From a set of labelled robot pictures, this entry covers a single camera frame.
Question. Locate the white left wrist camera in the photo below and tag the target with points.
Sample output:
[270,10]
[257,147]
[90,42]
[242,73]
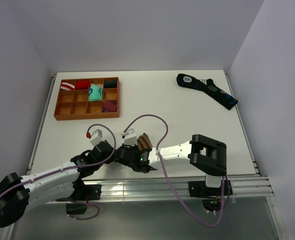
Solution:
[95,137]

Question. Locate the black blue sock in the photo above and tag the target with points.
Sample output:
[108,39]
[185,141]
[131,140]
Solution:
[208,87]

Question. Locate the brown striped sock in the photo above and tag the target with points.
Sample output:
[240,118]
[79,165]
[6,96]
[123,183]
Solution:
[143,142]

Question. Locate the red white striped sock roll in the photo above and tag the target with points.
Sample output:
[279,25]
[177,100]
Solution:
[65,86]

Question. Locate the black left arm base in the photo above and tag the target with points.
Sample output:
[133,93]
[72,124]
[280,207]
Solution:
[80,200]

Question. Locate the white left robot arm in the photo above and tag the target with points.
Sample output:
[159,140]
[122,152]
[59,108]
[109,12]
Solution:
[19,194]

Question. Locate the purple sock roll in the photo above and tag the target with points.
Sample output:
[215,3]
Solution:
[108,106]

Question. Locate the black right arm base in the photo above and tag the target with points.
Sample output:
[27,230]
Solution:
[211,197]

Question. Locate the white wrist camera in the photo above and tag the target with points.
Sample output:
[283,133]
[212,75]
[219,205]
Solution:
[129,137]
[95,137]

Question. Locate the dark green sock roll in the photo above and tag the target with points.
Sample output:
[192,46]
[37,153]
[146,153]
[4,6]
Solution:
[110,83]

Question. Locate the teal sock roll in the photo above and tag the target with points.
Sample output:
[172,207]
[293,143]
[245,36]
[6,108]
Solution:
[95,93]

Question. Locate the aluminium mounting rail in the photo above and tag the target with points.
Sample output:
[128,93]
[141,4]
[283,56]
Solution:
[146,189]

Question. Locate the orange compartment tray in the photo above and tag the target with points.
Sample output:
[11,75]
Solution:
[74,104]

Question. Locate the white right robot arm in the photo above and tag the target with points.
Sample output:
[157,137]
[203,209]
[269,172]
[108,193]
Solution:
[204,153]

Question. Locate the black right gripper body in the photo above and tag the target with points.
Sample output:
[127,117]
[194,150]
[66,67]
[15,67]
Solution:
[131,148]

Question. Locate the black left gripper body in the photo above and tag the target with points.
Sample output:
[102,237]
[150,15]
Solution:
[108,156]

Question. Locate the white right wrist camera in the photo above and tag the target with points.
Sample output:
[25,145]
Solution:
[129,137]

